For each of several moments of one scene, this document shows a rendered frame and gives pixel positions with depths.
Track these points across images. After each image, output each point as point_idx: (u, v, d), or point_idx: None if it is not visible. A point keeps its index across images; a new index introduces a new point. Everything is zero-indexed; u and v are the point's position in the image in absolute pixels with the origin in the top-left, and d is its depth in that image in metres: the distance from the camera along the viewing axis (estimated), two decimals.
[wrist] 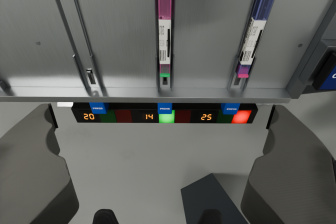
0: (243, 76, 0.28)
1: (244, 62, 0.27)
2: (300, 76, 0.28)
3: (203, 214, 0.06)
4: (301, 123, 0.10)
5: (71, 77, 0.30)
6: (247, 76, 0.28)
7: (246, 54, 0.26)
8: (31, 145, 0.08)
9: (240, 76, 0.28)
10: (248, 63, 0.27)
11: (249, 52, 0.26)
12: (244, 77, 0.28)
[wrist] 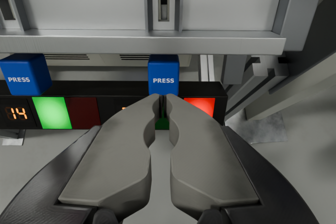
0: None
1: None
2: None
3: (203, 214, 0.06)
4: (190, 104, 0.11)
5: None
6: None
7: None
8: (132, 128, 0.09)
9: None
10: None
11: None
12: None
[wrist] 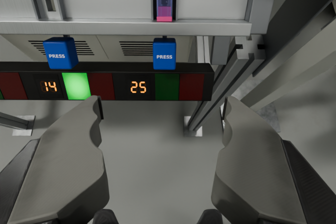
0: (163, 18, 0.18)
1: None
2: None
3: (203, 214, 0.06)
4: (251, 111, 0.11)
5: None
6: (170, 19, 0.18)
7: None
8: (76, 133, 0.09)
9: (160, 19, 0.18)
10: None
11: None
12: (166, 20, 0.18)
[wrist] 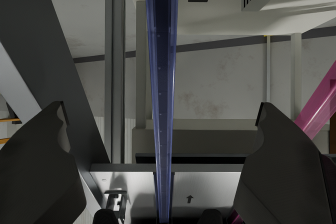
0: None
1: None
2: None
3: (203, 214, 0.06)
4: (288, 120, 0.10)
5: None
6: None
7: None
8: (42, 142, 0.09)
9: None
10: None
11: None
12: None
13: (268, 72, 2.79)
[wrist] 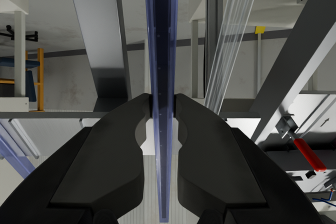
0: None
1: None
2: None
3: (203, 214, 0.06)
4: (200, 105, 0.11)
5: None
6: None
7: None
8: (123, 128, 0.09)
9: None
10: None
11: None
12: None
13: (259, 66, 3.06)
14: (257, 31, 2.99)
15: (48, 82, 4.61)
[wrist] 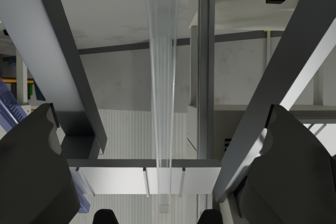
0: None
1: None
2: None
3: (203, 214, 0.06)
4: (299, 123, 0.10)
5: None
6: None
7: None
8: (32, 145, 0.08)
9: None
10: None
11: None
12: None
13: (268, 65, 2.97)
14: None
15: None
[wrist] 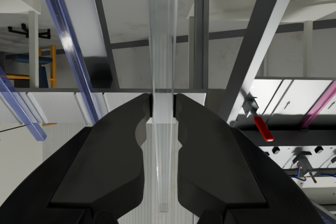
0: None
1: None
2: None
3: (203, 214, 0.06)
4: (199, 105, 0.11)
5: None
6: None
7: None
8: (123, 128, 0.09)
9: None
10: None
11: None
12: None
13: (265, 61, 3.06)
14: None
15: (60, 77, 4.81)
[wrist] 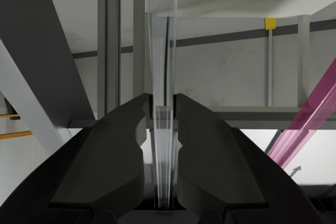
0: None
1: None
2: None
3: (203, 214, 0.06)
4: (199, 105, 0.11)
5: None
6: None
7: None
8: (123, 128, 0.09)
9: None
10: None
11: None
12: None
13: (270, 66, 2.74)
14: (268, 27, 2.69)
15: None
